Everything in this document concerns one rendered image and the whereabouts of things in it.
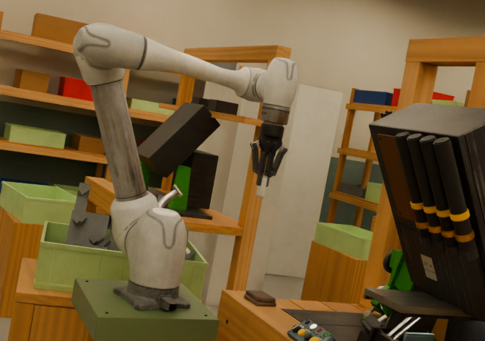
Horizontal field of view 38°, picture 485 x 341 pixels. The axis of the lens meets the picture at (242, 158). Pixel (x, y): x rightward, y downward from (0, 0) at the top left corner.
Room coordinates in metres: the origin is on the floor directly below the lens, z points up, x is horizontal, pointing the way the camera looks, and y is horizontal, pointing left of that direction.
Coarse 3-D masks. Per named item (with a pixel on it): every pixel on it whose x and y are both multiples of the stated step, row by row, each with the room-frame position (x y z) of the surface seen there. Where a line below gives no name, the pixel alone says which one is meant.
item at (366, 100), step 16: (352, 96) 9.19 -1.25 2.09; (368, 96) 8.94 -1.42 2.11; (384, 96) 8.69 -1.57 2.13; (432, 96) 8.03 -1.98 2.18; (448, 96) 8.12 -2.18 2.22; (352, 112) 9.18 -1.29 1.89; (384, 112) 8.48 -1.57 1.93; (368, 160) 9.37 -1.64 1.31; (336, 176) 9.20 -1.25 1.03; (368, 176) 9.38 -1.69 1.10; (336, 192) 9.15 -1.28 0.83; (352, 192) 8.94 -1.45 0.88; (368, 192) 8.62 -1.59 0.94; (336, 208) 9.20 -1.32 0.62; (368, 208) 8.44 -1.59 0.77
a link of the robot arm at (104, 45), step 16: (80, 32) 1.99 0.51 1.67; (96, 32) 1.97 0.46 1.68; (112, 32) 1.99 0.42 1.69; (128, 32) 2.02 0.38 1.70; (80, 48) 1.98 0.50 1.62; (96, 48) 1.97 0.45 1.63; (112, 48) 1.98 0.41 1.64; (128, 48) 2.00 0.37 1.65; (96, 64) 2.06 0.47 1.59; (112, 64) 2.02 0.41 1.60; (128, 64) 2.02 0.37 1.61
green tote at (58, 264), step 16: (48, 224) 2.88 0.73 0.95; (64, 224) 2.90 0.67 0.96; (48, 240) 2.88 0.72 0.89; (64, 240) 2.90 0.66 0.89; (48, 256) 2.50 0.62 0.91; (64, 256) 2.51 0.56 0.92; (80, 256) 2.52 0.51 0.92; (96, 256) 2.54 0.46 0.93; (112, 256) 2.55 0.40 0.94; (192, 256) 2.89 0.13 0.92; (48, 272) 2.50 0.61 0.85; (64, 272) 2.51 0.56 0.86; (80, 272) 2.53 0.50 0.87; (96, 272) 2.54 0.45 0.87; (112, 272) 2.55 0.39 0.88; (128, 272) 2.57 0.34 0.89; (192, 272) 2.63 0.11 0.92; (48, 288) 2.50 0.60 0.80; (64, 288) 2.52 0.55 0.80; (192, 288) 2.63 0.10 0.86
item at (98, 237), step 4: (76, 216) 2.76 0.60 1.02; (80, 216) 2.80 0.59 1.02; (84, 216) 2.80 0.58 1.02; (76, 220) 2.75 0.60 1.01; (80, 220) 2.79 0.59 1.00; (76, 224) 2.77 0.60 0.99; (92, 236) 2.74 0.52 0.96; (96, 236) 2.78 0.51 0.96; (100, 236) 2.79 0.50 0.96; (92, 240) 2.74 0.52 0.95; (96, 240) 2.74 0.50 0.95; (100, 240) 2.78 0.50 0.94; (92, 244) 2.77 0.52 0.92; (96, 244) 2.79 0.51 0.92
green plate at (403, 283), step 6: (402, 252) 2.03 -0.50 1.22; (402, 258) 2.03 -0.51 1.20; (396, 264) 2.04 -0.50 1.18; (402, 264) 2.04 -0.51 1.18; (396, 270) 2.04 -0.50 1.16; (402, 270) 2.04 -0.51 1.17; (396, 276) 2.05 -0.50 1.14; (402, 276) 2.03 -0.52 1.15; (408, 276) 2.01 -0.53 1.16; (390, 282) 2.05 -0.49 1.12; (396, 282) 2.05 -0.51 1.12; (402, 282) 2.03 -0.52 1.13; (408, 282) 2.00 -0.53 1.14; (396, 288) 2.07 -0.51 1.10; (402, 288) 2.02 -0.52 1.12; (408, 288) 2.00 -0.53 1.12
